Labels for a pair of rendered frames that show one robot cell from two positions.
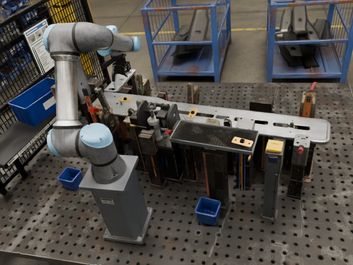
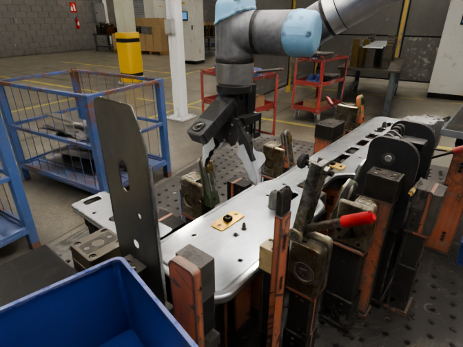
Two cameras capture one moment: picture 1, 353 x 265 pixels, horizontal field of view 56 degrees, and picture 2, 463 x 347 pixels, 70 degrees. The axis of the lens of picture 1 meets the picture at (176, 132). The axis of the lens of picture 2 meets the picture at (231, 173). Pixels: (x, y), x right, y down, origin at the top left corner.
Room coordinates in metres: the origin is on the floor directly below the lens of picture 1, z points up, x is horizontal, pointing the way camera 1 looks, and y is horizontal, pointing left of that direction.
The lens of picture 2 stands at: (1.60, 0.92, 1.44)
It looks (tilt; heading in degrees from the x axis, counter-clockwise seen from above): 26 degrees down; 282
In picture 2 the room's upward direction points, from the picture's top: straight up
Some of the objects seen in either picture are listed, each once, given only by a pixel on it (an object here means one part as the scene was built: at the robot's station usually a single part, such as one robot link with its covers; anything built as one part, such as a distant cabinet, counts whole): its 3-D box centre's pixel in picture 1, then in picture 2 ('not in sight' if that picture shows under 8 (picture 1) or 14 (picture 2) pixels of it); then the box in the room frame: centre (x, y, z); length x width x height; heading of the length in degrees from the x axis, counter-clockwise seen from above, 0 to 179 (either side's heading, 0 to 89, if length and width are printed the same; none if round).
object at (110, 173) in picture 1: (106, 162); not in sight; (1.04, 0.32, 1.15); 0.15 x 0.15 x 0.10
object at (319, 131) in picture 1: (196, 113); (332, 163); (1.49, -0.13, 1.00); 1.38 x 0.22 x 0.02; 62
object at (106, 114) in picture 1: (113, 136); (303, 305); (1.56, 0.38, 0.88); 0.07 x 0.06 x 0.35; 152
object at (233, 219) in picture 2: (125, 99); (227, 218); (1.75, 0.28, 1.01); 0.08 x 0.04 x 0.01; 62
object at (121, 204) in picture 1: (120, 199); not in sight; (1.04, 0.32, 0.90); 0.21 x 0.21 x 0.40; 71
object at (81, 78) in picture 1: (78, 75); (133, 211); (1.84, 0.53, 1.17); 0.12 x 0.01 x 0.34; 152
